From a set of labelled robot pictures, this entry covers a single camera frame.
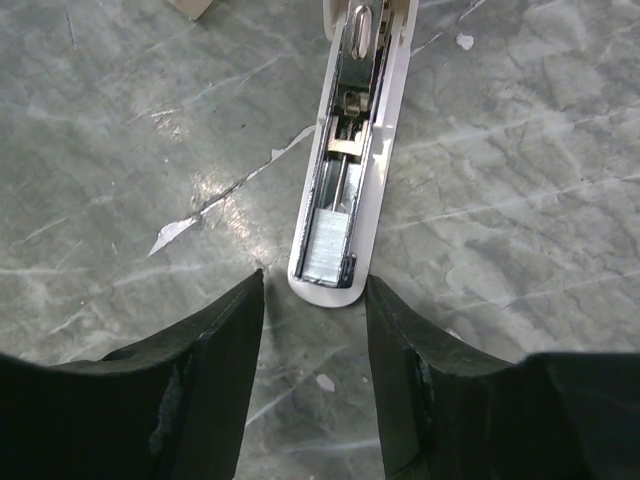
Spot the silver staple strip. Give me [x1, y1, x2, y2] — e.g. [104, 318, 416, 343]
[302, 208, 349, 287]

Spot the white staple box sleeve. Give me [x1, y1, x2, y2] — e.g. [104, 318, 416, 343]
[169, 0, 213, 21]

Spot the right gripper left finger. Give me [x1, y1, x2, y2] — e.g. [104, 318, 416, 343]
[50, 271, 264, 479]

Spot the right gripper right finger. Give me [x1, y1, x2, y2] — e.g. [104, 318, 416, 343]
[365, 276, 520, 479]

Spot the white stapler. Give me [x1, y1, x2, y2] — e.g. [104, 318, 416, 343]
[287, 1, 418, 308]

